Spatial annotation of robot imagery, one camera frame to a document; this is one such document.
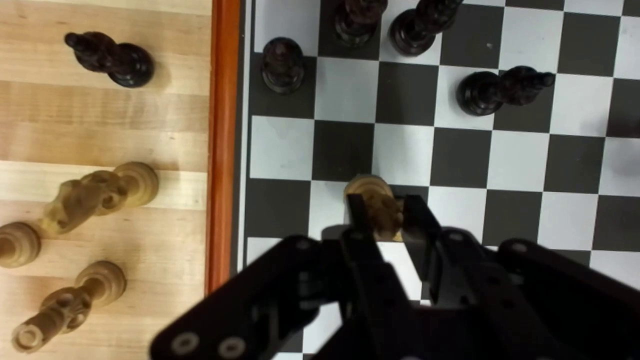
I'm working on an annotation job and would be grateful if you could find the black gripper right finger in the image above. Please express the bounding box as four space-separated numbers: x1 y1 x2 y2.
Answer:
401 195 640 360

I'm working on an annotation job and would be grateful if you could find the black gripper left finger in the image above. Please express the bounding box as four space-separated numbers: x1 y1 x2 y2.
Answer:
148 191 416 360

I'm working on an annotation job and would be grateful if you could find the beige chess piece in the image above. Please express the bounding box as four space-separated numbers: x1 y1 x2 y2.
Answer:
0 220 44 270
344 174 407 243

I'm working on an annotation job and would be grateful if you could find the black chess piece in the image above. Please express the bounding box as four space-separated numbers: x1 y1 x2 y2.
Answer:
388 0 464 59
456 64 557 119
332 0 390 51
65 30 157 90
259 36 308 96

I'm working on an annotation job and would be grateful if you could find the beige chess bishop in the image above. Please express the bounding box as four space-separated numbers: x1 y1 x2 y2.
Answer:
11 258 128 355

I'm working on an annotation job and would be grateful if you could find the beige chess knight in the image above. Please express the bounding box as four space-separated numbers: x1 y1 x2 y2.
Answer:
39 160 161 237

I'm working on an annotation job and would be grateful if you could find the checkered chessboard with red frame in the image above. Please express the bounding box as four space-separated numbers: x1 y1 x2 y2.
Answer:
206 0 640 360

